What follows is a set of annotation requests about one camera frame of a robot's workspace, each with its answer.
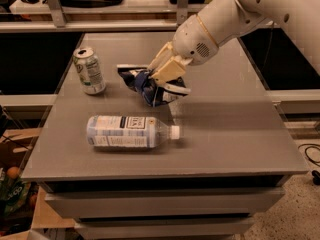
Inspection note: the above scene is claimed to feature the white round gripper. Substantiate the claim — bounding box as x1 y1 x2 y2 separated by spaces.
147 15 219 85

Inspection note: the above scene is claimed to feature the blue chip bag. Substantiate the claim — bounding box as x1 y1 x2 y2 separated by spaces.
117 64 191 107

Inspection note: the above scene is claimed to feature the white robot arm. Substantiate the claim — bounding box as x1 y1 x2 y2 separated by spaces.
148 0 320 86

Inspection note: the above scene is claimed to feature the blue label plastic bottle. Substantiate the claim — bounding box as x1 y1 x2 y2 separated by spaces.
87 115 180 148

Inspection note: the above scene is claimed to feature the green snack bag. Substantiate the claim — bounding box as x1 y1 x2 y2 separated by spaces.
0 171 31 217

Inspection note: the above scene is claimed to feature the green white soda can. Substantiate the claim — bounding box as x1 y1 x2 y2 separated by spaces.
72 47 106 95

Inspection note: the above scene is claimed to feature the grey upper drawer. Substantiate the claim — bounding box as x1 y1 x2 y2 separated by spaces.
45 187 284 219

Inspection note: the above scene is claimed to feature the grey drawer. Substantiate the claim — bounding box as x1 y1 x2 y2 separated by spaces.
45 187 284 219
75 217 254 240

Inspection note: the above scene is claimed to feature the grey lower drawer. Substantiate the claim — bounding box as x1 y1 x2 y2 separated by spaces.
75 217 254 240

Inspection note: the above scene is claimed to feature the cardboard box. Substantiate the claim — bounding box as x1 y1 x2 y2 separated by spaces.
0 128 78 240

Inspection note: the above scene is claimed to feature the orange fruit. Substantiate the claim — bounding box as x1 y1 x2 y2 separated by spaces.
7 167 20 179

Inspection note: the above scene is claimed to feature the metal shelf rail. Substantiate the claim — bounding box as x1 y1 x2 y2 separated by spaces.
0 0 204 33

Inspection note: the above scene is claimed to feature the black floor cable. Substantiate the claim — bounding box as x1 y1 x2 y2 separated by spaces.
297 143 320 186

